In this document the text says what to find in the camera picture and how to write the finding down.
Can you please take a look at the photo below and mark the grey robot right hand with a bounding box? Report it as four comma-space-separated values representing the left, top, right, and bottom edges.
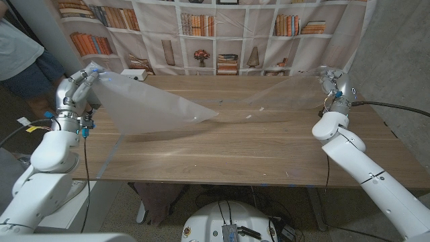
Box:
320, 69, 357, 104

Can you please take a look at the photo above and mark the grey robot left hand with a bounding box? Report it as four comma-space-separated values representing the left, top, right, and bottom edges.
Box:
55, 69, 101, 117

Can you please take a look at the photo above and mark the transparent window cling sheet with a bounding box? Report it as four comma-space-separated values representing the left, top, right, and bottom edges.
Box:
214, 65, 329, 124

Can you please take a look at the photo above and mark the clear plastic bag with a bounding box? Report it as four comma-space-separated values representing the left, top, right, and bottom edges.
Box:
87, 62, 219, 135

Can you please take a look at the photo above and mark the white power strip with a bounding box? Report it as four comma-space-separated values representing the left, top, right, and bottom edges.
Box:
120, 69, 148, 83

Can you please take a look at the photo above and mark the person in white shirt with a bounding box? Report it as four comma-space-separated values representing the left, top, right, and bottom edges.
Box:
0, 1, 68, 118

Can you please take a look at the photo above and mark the person in grey trousers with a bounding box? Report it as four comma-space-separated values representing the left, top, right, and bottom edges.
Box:
0, 147, 31, 216

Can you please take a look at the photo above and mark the printed bookshelf backdrop cloth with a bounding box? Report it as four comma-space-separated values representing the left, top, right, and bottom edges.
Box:
50, 0, 379, 89

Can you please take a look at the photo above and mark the grey table leg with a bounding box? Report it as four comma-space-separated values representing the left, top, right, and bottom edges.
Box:
306, 186, 327, 232

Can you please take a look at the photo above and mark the white table leg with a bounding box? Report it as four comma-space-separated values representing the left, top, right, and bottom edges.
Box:
136, 200, 149, 225

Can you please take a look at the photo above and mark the black power adapter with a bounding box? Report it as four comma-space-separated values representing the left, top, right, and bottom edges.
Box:
281, 225, 297, 241

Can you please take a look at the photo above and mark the black connector on torso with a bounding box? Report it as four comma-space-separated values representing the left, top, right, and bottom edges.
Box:
237, 226, 263, 241

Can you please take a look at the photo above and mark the grey finned electronics module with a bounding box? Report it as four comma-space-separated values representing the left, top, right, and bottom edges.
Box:
221, 224, 239, 242

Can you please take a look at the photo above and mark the white robot torso base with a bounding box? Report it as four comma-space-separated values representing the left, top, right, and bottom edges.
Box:
181, 200, 279, 242

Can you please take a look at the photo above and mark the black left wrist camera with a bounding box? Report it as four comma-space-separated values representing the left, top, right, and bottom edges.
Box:
79, 114, 97, 138

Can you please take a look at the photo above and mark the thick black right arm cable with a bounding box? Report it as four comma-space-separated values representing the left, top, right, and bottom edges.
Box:
351, 100, 430, 118

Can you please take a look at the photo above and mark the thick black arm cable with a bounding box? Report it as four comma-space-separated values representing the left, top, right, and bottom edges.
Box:
0, 118, 54, 149
351, 100, 430, 118

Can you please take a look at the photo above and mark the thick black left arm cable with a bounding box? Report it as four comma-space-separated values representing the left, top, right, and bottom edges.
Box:
0, 118, 54, 149

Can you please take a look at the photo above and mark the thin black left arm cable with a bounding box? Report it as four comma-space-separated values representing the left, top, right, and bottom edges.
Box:
80, 136, 91, 233

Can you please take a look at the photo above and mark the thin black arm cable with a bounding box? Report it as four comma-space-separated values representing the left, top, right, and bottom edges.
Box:
80, 136, 91, 233
320, 154, 394, 242

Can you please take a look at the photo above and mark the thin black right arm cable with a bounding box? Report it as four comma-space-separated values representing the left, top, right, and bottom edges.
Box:
320, 154, 394, 242

